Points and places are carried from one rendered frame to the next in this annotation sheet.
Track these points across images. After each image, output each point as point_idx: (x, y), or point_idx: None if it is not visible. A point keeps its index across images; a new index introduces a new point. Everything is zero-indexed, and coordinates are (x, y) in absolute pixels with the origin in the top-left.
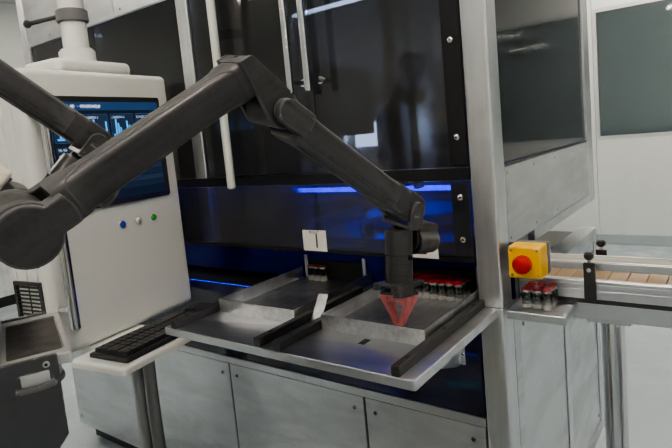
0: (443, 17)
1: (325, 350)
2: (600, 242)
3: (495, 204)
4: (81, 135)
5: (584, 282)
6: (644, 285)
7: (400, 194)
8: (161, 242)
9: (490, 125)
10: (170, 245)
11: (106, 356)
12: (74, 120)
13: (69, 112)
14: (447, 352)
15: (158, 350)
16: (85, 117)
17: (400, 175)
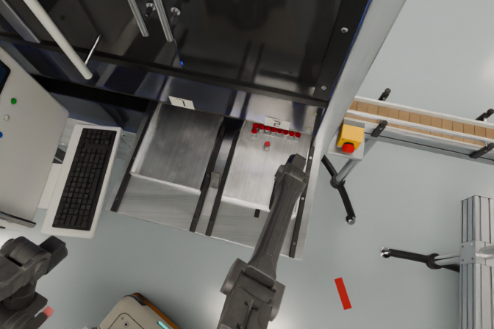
0: (345, 9)
1: (238, 230)
2: (387, 92)
3: (340, 121)
4: (25, 279)
5: (375, 131)
6: (408, 135)
7: (300, 195)
8: (30, 109)
9: (356, 90)
10: (37, 102)
11: (68, 228)
12: (14, 285)
13: (5, 288)
14: (309, 220)
15: (99, 205)
16: (18, 272)
17: (265, 92)
